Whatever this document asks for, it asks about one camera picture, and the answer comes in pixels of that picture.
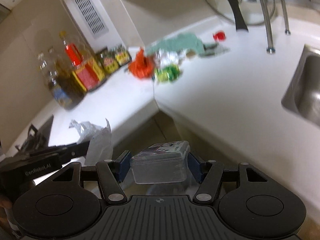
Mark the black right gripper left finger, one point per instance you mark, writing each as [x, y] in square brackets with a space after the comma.
[111, 173]

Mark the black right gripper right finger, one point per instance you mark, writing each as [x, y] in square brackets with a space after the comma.
[208, 174]

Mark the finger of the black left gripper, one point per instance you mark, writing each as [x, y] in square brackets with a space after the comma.
[66, 152]

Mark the white paper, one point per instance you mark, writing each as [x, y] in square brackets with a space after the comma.
[100, 140]

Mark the clear toothpick box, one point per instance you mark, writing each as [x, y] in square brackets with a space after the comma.
[161, 163]

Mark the orange plastic bag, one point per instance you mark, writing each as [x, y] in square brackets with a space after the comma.
[142, 67]

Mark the green microfibre cloth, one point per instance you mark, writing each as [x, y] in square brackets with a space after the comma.
[186, 42]

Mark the person left hand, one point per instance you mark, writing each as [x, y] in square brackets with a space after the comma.
[5, 202]

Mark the black gas stove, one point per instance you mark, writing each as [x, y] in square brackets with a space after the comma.
[37, 139]

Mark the dark sauce bottle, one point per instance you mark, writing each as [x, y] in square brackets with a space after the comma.
[59, 80]

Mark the red label oil bottle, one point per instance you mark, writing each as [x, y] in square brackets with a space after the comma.
[85, 67]

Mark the pickle jar left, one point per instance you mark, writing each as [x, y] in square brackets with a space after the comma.
[108, 61]

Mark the pickle jar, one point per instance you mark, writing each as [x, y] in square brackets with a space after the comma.
[108, 61]
[121, 55]

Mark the green yellow wrapper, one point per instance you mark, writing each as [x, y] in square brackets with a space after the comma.
[168, 73]

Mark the pickle jar right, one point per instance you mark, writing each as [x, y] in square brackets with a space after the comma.
[121, 55]

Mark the stainless steel sink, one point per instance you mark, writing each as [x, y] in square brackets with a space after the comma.
[302, 94]

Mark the red plastic cap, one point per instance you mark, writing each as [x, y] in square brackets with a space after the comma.
[219, 36]

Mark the steel faucet pipe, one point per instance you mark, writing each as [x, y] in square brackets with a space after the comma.
[270, 46]
[285, 16]

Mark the glass pot lid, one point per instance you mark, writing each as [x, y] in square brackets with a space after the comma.
[242, 13]

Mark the wall vent grille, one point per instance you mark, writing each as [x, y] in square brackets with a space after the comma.
[91, 17]

